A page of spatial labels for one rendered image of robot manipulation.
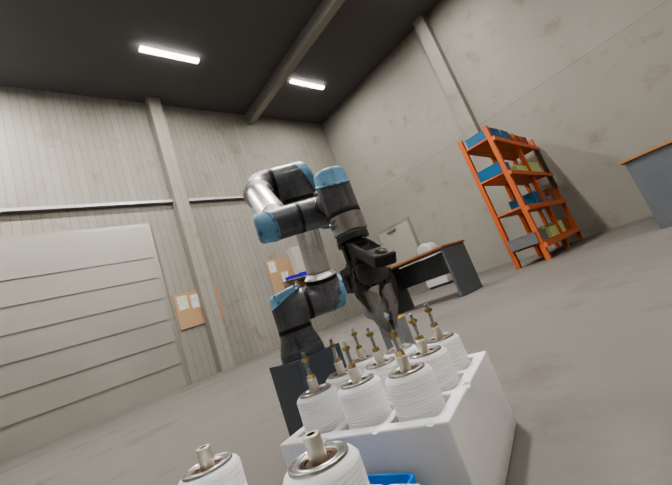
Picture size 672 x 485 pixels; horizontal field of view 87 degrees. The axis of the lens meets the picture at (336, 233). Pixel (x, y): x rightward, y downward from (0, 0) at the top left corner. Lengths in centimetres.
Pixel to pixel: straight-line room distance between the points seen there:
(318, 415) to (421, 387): 25
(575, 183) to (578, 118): 131
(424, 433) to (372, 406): 13
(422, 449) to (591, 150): 843
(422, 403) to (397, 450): 9
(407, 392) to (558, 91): 873
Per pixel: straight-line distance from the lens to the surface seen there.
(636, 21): 921
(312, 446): 48
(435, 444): 70
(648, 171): 519
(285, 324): 121
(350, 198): 75
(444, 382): 82
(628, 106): 889
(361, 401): 77
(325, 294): 122
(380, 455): 75
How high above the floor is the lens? 41
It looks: 11 degrees up
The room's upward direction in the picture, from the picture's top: 20 degrees counter-clockwise
